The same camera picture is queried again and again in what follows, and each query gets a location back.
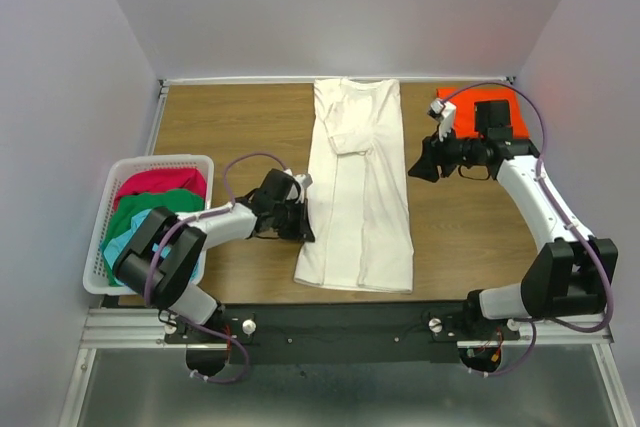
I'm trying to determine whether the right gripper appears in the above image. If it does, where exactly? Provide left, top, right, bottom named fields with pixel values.
left=407, top=122, right=485, bottom=183

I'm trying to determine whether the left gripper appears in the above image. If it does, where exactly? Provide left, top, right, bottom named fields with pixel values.
left=272, top=198, right=316, bottom=243

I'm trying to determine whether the white t-shirt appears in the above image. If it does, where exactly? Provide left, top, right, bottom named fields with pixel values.
left=294, top=78, right=414, bottom=294

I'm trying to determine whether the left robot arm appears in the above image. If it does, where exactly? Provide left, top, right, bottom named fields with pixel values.
left=112, top=169, right=315, bottom=342

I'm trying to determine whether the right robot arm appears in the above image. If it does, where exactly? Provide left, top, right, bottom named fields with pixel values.
left=409, top=99, right=618, bottom=339

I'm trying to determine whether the orange folded t-shirt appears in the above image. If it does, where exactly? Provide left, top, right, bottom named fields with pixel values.
left=436, top=87, right=529, bottom=139

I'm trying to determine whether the green t-shirt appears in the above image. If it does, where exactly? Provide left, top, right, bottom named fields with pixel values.
left=101, top=189, right=205, bottom=249

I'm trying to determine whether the magenta t-shirt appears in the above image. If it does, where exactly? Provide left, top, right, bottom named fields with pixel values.
left=115, top=168, right=207, bottom=200

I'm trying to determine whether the light blue t-shirt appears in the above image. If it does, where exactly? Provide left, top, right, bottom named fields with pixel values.
left=102, top=209, right=204, bottom=287

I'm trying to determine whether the white laundry basket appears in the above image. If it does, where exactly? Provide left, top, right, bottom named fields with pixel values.
left=83, top=154, right=215, bottom=296

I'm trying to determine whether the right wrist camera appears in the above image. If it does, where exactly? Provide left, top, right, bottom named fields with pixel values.
left=428, top=98, right=456, bottom=141

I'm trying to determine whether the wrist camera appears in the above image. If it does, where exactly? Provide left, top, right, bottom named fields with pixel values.
left=287, top=170, right=313, bottom=203
left=428, top=98, right=456, bottom=141

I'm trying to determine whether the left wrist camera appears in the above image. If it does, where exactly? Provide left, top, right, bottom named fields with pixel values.
left=287, top=170, right=313, bottom=203

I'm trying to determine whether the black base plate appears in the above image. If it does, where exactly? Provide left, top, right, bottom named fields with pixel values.
left=164, top=299, right=521, bottom=366

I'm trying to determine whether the aluminium frame rail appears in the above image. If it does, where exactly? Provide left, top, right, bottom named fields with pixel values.
left=60, top=302, right=635, bottom=426

